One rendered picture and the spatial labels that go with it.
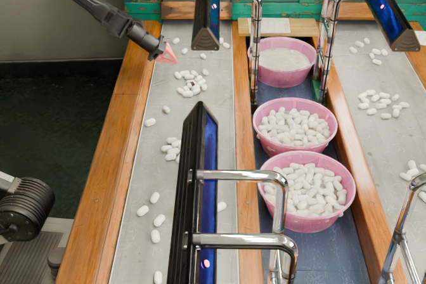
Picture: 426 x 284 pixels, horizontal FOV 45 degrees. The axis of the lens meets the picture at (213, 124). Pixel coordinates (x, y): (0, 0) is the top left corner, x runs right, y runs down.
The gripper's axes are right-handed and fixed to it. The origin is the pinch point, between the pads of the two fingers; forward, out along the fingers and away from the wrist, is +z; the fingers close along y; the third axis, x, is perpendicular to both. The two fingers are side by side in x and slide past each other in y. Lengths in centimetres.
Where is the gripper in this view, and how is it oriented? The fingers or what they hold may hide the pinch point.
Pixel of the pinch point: (175, 61)
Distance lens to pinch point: 186.7
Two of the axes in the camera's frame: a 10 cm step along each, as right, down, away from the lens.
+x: -6.5, 6.0, 4.6
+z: 7.6, 5.3, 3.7
